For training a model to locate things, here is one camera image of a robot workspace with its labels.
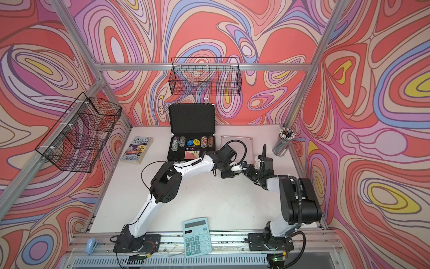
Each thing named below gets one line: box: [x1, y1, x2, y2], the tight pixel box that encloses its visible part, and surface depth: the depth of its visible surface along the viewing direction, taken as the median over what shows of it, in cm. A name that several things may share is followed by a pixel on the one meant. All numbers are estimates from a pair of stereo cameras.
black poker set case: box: [166, 103, 216, 164], surface depth 109 cm
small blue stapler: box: [84, 237, 98, 256], surface depth 72 cm
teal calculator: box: [182, 217, 213, 259], surface depth 75 cm
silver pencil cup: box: [272, 127, 297, 157], surface depth 96 cm
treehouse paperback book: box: [119, 136, 154, 165], surface depth 106 cm
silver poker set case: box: [220, 135, 254, 165], surface depth 81 cm
